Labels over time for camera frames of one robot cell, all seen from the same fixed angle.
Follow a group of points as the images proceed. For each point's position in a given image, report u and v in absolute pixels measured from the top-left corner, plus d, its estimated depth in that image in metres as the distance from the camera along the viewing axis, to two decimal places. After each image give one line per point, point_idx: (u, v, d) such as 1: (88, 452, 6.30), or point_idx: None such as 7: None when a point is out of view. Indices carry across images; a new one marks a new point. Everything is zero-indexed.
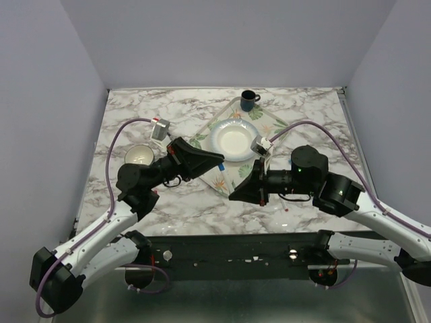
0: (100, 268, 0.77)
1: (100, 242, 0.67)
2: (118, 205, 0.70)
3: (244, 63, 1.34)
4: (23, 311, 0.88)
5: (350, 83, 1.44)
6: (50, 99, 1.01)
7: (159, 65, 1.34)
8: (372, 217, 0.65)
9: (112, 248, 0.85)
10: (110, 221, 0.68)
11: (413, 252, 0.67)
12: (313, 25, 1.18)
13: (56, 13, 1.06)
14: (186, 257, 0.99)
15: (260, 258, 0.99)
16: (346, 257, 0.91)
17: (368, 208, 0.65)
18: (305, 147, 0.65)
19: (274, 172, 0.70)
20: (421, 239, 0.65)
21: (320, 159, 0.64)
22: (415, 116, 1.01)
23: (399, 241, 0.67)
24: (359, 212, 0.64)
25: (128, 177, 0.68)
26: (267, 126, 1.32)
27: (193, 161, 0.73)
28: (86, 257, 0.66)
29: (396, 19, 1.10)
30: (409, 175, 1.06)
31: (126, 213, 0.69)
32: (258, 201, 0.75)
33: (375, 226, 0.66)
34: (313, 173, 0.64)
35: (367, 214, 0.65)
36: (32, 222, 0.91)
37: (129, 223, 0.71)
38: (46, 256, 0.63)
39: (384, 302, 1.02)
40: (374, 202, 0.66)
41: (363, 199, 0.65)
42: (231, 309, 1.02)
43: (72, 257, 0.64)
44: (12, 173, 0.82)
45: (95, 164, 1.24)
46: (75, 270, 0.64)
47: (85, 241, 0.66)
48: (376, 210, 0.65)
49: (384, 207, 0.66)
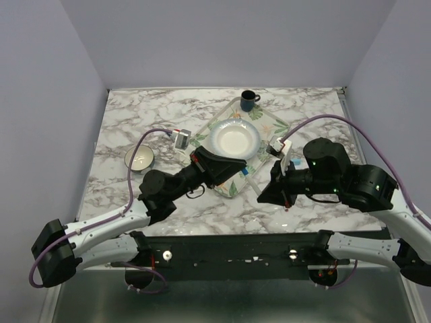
0: (96, 257, 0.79)
1: (108, 232, 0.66)
2: (135, 203, 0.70)
3: (244, 64, 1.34)
4: (22, 312, 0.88)
5: (350, 83, 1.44)
6: (50, 99, 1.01)
7: (159, 65, 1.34)
8: (403, 217, 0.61)
9: (114, 241, 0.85)
10: (124, 216, 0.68)
11: (425, 254, 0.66)
12: (312, 25, 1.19)
13: (56, 13, 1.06)
14: (186, 257, 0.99)
15: (260, 258, 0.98)
16: (347, 257, 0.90)
17: (399, 208, 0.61)
18: (317, 138, 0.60)
19: (295, 171, 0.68)
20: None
21: (334, 148, 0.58)
22: (414, 116, 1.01)
23: (419, 243, 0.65)
24: (392, 211, 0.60)
25: (152, 182, 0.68)
26: (267, 126, 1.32)
27: (217, 168, 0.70)
28: (91, 243, 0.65)
29: (395, 20, 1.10)
30: (407, 175, 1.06)
31: (141, 214, 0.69)
32: (284, 203, 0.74)
33: (401, 226, 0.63)
34: (331, 163, 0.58)
35: (399, 213, 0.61)
36: (32, 222, 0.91)
37: (140, 224, 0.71)
38: (57, 228, 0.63)
39: (384, 302, 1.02)
40: (408, 203, 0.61)
41: (397, 198, 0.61)
42: (231, 309, 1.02)
43: (79, 238, 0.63)
44: (11, 173, 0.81)
45: (95, 164, 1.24)
46: (76, 252, 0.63)
47: (95, 227, 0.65)
48: (408, 212, 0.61)
49: (416, 210, 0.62)
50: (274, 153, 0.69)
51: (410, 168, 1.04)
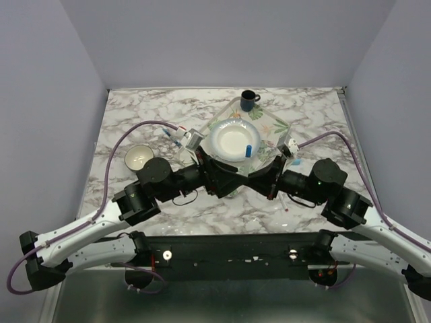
0: (89, 260, 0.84)
1: (78, 241, 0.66)
2: (107, 208, 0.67)
3: (244, 64, 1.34)
4: (21, 311, 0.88)
5: (350, 82, 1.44)
6: (49, 99, 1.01)
7: (159, 65, 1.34)
8: (379, 231, 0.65)
9: (110, 243, 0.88)
10: (95, 223, 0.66)
11: (419, 267, 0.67)
12: (313, 25, 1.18)
13: (56, 13, 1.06)
14: (186, 257, 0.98)
15: (260, 258, 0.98)
16: (347, 260, 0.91)
17: (374, 223, 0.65)
18: (327, 161, 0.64)
19: (291, 173, 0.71)
20: (427, 255, 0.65)
21: (341, 175, 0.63)
22: (414, 116, 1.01)
23: (408, 256, 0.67)
24: (366, 226, 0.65)
25: (155, 170, 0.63)
26: (267, 126, 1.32)
27: (224, 179, 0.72)
28: (61, 253, 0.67)
29: (395, 20, 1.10)
30: (407, 175, 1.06)
31: (113, 219, 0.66)
32: (267, 194, 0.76)
33: (382, 240, 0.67)
34: (332, 188, 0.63)
35: (374, 228, 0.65)
36: (31, 221, 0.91)
37: (118, 227, 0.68)
38: (27, 241, 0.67)
39: (384, 303, 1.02)
40: (382, 217, 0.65)
41: (370, 213, 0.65)
42: (231, 309, 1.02)
43: (46, 251, 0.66)
44: (11, 173, 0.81)
45: (95, 164, 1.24)
46: (47, 264, 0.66)
47: (63, 237, 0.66)
48: (383, 226, 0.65)
49: (391, 224, 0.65)
50: (286, 153, 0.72)
51: (411, 168, 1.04)
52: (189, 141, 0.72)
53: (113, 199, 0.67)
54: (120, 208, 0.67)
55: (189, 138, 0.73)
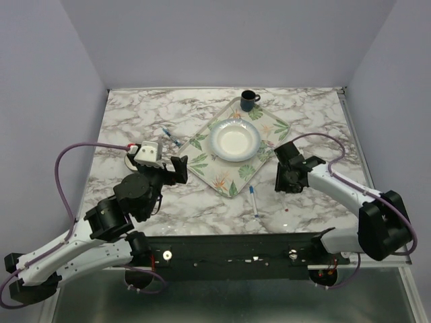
0: (79, 272, 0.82)
1: (54, 262, 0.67)
2: (79, 227, 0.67)
3: (244, 64, 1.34)
4: (21, 311, 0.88)
5: (350, 83, 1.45)
6: (49, 99, 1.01)
7: (158, 66, 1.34)
8: (321, 176, 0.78)
9: (102, 251, 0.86)
10: (69, 243, 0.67)
11: (355, 210, 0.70)
12: (312, 27, 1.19)
13: (56, 13, 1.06)
14: (186, 257, 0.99)
15: (260, 258, 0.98)
16: (336, 247, 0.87)
17: (319, 171, 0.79)
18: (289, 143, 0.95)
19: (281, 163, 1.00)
20: (355, 193, 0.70)
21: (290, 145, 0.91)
22: (413, 117, 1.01)
23: (347, 200, 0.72)
24: (311, 174, 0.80)
25: (133, 185, 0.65)
26: (267, 126, 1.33)
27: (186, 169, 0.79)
28: (41, 274, 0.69)
29: (395, 20, 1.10)
30: (407, 175, 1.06)
31: (84, 238, 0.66)
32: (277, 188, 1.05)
33: (324, 186, 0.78)
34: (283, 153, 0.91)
35: (317, 175, 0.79)
36: (31, 222, 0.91)
37: (91, 245, 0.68)
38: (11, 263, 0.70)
39: (384, 304, 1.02)
40: (327, 168, 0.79)
41: (319, 167, 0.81)
42: (231, 309, 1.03)
43: (26, 272, 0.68)
44: (11, 175, 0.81)
45: (95, 164, 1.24)
46: (29, 284, 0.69)
47: (40, 258, 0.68)
48: (326, 173, 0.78)
49: (331, 170, 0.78)
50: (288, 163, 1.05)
51: (411, 168, 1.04)
52: (157, 153, 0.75)
53: (85, 218, 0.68)
54: (90, 226, 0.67)
55: (153, 151, 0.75)
